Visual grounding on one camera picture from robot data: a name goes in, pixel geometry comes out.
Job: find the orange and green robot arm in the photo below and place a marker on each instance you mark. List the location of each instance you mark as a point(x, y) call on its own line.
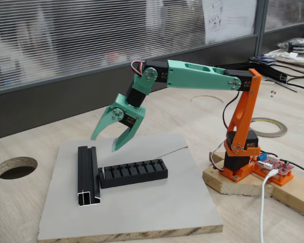
point(197, 76)

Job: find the wooden base plank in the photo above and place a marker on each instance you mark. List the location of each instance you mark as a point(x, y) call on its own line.
point(294, 200)

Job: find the metallic tape roll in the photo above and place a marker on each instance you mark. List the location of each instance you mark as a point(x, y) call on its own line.
point(281, 131)

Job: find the red controller board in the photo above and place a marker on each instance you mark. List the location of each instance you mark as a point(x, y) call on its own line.
point(276, 164)

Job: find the black slotted plastic block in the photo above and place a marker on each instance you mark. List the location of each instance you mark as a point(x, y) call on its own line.
point(136, 180)

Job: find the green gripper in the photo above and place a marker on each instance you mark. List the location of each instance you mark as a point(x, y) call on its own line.
point(129, 117)

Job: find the black aluminium profile bar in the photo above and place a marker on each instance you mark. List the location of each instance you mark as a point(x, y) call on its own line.
point(86, 177)

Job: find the clear plastic bag with parts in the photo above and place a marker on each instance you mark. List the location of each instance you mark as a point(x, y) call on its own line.
point(297, 46)

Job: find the white paper sheet with drawing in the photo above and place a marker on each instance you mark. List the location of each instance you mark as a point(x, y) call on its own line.
point(228, 20)

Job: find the grey chipboard panel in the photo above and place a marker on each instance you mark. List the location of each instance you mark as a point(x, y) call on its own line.
point(142, 210)

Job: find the black aluminium corner frame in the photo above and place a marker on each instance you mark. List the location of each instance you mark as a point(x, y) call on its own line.
point(273, 73)

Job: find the light wooden block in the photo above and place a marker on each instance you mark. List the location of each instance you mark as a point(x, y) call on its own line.
point(238, 186)

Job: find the blue card stack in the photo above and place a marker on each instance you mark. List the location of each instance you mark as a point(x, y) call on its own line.
point(262, 60)

